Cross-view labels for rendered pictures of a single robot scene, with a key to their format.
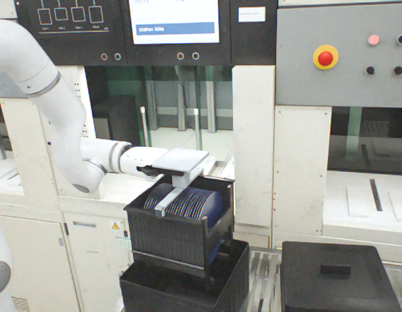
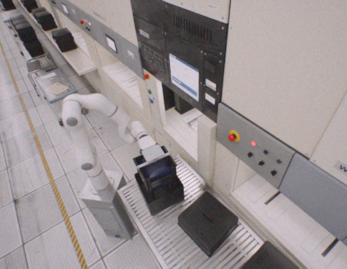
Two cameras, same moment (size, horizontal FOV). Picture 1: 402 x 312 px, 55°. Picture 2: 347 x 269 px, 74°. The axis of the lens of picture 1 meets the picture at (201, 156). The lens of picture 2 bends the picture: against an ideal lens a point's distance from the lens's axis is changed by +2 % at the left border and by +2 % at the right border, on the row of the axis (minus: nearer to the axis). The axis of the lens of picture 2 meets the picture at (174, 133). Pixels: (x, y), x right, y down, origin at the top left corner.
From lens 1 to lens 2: 1.01 m
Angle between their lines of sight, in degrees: 40
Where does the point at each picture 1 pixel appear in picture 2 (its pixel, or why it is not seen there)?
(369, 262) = (226, 223)
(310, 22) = (230, 117)
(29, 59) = (101, 109)
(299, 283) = (190, 212)
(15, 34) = (96, 102)
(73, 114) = (121, 123)
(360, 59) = (247, 147)
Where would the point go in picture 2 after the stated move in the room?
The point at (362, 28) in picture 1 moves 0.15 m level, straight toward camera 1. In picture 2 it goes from (250, 134) to (225, 147)
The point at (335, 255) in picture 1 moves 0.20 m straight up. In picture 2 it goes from (217, 211) to (219, 195)
